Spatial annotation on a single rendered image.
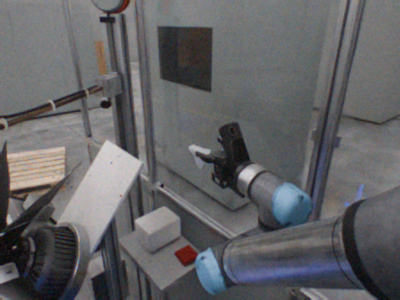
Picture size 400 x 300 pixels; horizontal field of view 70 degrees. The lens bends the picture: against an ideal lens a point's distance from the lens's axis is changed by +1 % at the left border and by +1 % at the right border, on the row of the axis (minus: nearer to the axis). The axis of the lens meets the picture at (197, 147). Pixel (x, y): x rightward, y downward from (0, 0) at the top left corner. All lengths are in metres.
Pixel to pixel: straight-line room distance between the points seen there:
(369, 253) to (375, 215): 0.03
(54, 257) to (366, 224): 0.83
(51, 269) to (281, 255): 0.71
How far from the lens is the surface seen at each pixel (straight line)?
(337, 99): 0.74
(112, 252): 1.17
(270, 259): 0.41
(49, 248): 0.98
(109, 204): 0.99
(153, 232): 1.26
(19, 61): 6.25
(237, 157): 0.67
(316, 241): 0.35
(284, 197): 0.55
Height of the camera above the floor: 1.78
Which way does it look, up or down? 24 degrees down
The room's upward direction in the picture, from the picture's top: straight up
